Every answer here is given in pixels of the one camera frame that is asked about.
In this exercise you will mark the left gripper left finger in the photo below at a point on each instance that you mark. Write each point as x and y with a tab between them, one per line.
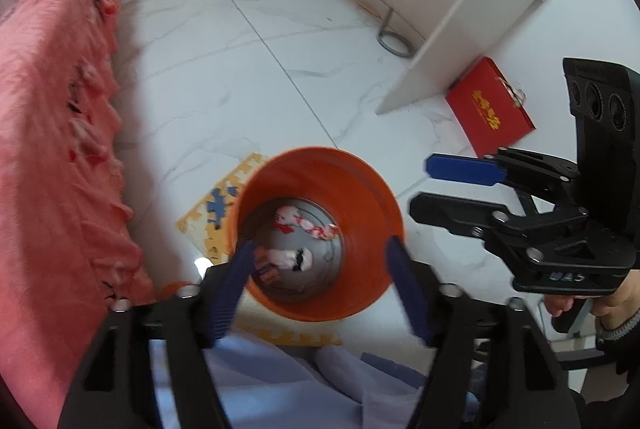
222	288

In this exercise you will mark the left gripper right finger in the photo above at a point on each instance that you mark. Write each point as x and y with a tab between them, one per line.
410	293

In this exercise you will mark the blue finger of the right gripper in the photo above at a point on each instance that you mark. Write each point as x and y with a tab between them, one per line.
459	216
464	170

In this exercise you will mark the white cloth with black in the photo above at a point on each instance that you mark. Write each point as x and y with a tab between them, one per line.
288	218

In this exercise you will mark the red devil doll toy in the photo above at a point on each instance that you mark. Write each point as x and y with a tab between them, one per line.
270	262

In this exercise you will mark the right forearm grey cuff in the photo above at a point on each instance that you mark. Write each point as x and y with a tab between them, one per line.
626	335

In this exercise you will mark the orange trash bucket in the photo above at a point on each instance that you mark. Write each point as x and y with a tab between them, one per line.
320	219

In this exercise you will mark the right hand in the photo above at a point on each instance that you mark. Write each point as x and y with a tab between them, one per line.
624	304

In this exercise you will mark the yellow foam puzzle mat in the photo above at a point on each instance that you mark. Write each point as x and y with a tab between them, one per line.
209	226

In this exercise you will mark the red gift box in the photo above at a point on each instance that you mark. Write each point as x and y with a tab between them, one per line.
490	113

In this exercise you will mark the light blue trousers leg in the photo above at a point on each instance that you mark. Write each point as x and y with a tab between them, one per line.
262	386

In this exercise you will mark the pink heart bedspread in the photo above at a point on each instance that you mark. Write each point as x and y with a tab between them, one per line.
66	254

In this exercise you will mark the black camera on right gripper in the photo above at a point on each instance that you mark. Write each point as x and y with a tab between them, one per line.
604	99

